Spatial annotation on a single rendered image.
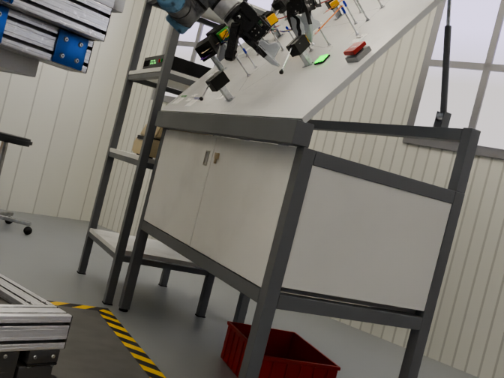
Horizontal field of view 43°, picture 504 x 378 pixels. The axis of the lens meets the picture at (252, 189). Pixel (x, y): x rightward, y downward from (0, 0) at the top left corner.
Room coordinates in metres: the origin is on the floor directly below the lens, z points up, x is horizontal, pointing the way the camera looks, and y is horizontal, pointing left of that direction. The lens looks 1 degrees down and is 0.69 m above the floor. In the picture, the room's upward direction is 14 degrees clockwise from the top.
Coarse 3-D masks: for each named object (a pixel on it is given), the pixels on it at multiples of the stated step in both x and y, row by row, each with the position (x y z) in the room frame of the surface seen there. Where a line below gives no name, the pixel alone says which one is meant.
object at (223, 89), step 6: (222, 72) 2.21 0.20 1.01; (210, 78) 2.23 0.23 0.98; (216, 78) 2.21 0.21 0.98; (222, 78) 2.22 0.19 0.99; (228, 78) 2.23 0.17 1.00; (210, 84) 2.22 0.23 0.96; (216, 84) 2.21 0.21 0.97; (222, 84) 2.22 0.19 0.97; (216, 90) 2.21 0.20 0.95; (222, 90) 2.24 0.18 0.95; (228, 96) 2.25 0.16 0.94
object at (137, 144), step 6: (144, 132) 3.02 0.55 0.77; (156, 132) 2.90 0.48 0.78; (138, 138) 3.00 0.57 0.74; (156, 138) 2.89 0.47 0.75; (138, 144) 2.99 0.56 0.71; (156, 144) 2.89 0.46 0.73; (132, 150) 3.04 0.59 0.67; (138, 150) 2.97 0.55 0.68; (156, 150) 2.89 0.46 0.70; (150, 156) 2.89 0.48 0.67
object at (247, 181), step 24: (216, 144) 2.24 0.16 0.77; (240, 144) 2.07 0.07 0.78; (264, 144) 1.93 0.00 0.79; (216, 168) 2.19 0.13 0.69; (240, 168) 2.03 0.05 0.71; (264, 168) 1.89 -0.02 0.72; (288, 168) 1.77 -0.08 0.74; (216, 192) 2.15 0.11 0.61; (240, 192) 1.99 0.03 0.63; (264, 192) 1.86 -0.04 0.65; (216, 216) 2.11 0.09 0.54; (240, 216) 1.96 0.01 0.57; (264, 216) 1.83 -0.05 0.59; (192, 240) 2.23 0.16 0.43; (216, 240) 2.07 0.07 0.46; (240, 240) 1.92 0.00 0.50; (264, 240) 1.80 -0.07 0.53; (240, 264) 1.89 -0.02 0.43; (264, 264) 1.77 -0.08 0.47
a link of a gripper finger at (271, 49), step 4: (260, 40) 1.94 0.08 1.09; (264, 40) 1.94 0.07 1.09; (260, 44) 1.94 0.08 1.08; (264, 44) 1.94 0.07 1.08; (268, 44) 1.94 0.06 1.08; (272, 44) 1.94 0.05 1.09; (276, 44) 1.94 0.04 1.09; (264, 48) 1.95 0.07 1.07; (268, 48) 1.94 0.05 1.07; (272, 48) 1.94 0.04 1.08; (276, 48) 1.94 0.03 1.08; (268, 52) 1.95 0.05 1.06; (272, 52) 1.95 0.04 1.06; (276, 52) 1.95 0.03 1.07; (268, 56) 1.94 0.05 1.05; (272, 56) 1.95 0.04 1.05; (268, 60) 1.95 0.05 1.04; (272, 60) 1.95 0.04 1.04; (272, 64) 1.97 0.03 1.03; (276, 64) 1.96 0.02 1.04
